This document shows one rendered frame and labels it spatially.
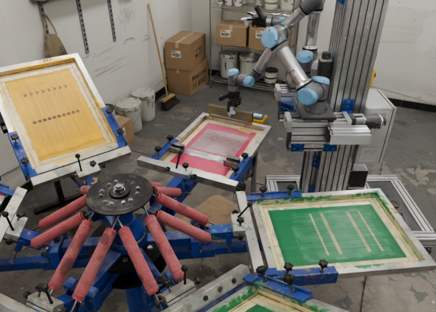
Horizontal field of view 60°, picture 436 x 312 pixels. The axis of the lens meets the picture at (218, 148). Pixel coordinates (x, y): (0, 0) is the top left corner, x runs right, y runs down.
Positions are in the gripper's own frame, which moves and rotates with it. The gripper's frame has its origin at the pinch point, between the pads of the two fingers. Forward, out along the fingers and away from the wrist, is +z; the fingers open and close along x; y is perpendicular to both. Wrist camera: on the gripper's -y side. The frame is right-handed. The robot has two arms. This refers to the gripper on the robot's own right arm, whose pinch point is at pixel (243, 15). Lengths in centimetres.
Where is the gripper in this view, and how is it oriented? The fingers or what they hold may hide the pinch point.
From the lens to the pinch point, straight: 323.2
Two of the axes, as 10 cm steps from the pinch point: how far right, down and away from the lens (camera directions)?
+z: -9.0, -2.3, 3.6
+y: 0.6, 7.7, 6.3
